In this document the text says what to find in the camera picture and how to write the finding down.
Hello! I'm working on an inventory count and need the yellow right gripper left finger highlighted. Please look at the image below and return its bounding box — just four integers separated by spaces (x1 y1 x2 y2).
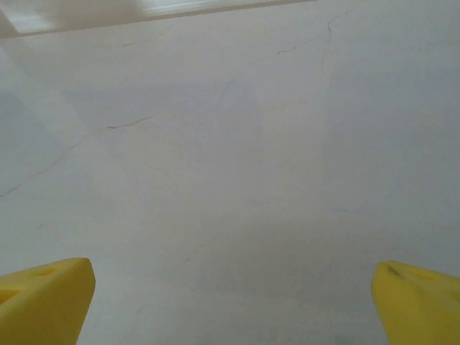
0 257 96 345

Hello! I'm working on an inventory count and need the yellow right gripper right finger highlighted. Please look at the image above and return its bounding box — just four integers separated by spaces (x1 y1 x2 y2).
371 260 460 345

